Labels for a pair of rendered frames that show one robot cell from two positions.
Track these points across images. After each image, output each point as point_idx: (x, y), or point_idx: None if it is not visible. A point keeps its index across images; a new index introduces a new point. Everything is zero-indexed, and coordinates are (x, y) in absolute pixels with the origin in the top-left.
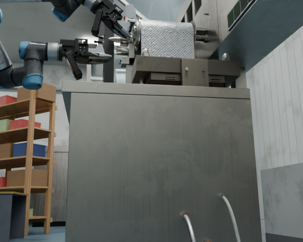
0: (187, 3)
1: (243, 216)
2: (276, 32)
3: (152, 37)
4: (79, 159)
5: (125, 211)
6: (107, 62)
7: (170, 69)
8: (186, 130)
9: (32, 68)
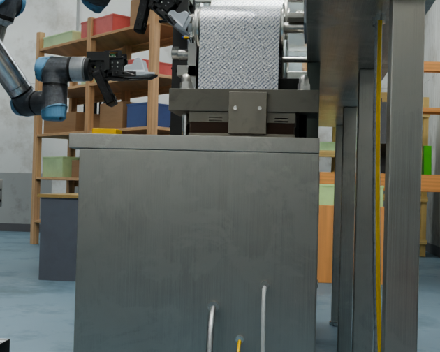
0: None
1: (290, 311)
2: None
3: (215, 38)
4: (89, 232)
5: (142, 296)
6: None
7: (214, 107)
8: (223, 198)
9: (52, 97)
